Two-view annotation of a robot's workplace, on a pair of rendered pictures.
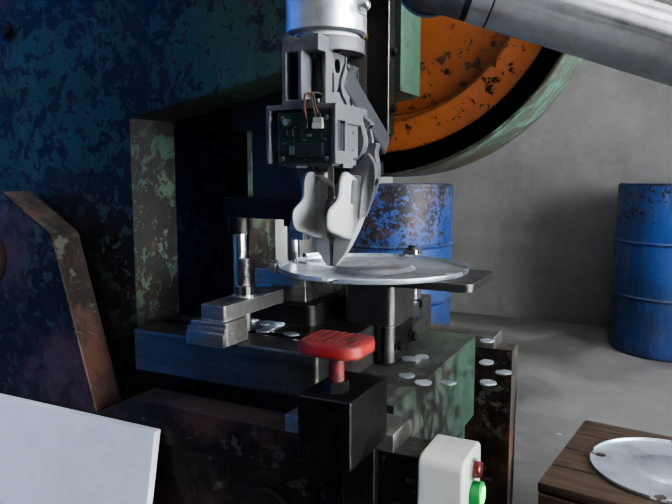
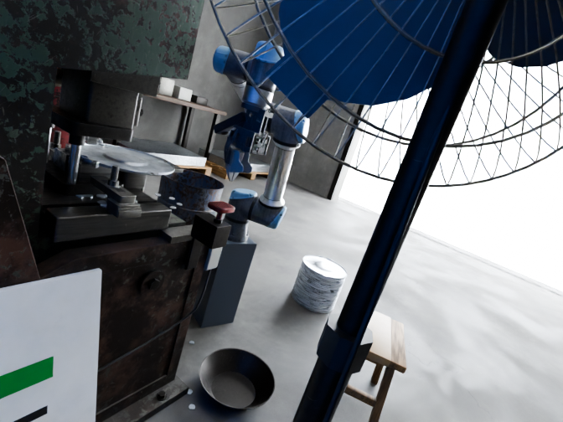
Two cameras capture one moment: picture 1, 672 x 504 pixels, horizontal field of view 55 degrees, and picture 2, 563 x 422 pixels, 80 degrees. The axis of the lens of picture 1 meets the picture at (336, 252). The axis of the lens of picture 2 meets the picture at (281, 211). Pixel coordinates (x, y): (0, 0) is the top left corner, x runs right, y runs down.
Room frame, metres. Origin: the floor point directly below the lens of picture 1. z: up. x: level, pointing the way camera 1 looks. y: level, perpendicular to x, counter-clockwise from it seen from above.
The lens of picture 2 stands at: (0.41, 0.91, 1.05)
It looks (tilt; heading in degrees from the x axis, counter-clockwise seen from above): 15 degrees down; 274
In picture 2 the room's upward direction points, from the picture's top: 18 degrees clockwise
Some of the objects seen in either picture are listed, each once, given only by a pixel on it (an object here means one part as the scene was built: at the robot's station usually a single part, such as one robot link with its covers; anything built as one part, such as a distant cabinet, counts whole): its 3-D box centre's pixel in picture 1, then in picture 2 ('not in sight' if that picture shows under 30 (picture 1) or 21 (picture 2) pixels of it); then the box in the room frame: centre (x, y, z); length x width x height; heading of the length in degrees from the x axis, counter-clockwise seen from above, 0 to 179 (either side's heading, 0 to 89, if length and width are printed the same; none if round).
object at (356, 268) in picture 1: (372, 266); (126, 158); (0.98, -0.06, 0.78); 0.29 x 0.29 x 0.01
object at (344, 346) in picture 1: (336, 373); (219, 216); (0.64, 0.00, 0.72); 0.07 x 0.06 x 0.08; 63
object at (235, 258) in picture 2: not in sight; (220, 275); (0.70, -0.58, 0.23); 0.18 x 0.18 x 0.45; 45
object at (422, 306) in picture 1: (301, 327); (78, 192); (1.04, 0.06, 0.68); 0.45 x 0.30 x 0.06; 153
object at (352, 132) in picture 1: (322, 107); (250, 129); (0.62, 0.01, 0.99); 0.09 x 0.08 x 0.12; 153
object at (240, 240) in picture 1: (239, 252); (74, 155); (0.99, 0.15, 0.81); 0.02 x 0.02 x 0.14
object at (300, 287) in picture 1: (303, 277); (84, 164); (1.04, 0.05, 0.76); 0.15 x 0.09 x 0.05; 153
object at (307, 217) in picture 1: (310, 219); (235, 167); (0.63, 0.02, 0.88); 0.06 x 0.03 x 0.09; 153
